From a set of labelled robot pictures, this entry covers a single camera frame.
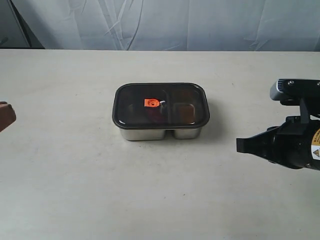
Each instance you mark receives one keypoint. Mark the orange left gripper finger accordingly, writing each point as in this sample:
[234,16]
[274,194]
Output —
[7,115]

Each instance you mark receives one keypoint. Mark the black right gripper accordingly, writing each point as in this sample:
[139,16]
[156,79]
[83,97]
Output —
[293,144]

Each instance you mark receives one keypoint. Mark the yellow toy cheese block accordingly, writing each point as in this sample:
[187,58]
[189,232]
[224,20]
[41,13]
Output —
[186,114]

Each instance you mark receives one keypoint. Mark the stainless steel lunch box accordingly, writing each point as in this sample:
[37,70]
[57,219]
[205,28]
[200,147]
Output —
[159,134]

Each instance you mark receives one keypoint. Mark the red toy sausage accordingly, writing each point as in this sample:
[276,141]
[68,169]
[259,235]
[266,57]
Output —
[155,115]

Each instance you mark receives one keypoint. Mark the dark stand behind table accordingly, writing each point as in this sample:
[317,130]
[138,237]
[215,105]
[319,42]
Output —
[14,31]

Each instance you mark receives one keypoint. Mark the white backdrop curtain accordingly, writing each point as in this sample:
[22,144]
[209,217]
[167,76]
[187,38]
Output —
[174,25]

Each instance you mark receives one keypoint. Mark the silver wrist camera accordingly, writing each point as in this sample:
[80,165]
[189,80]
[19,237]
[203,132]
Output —
[304,93]

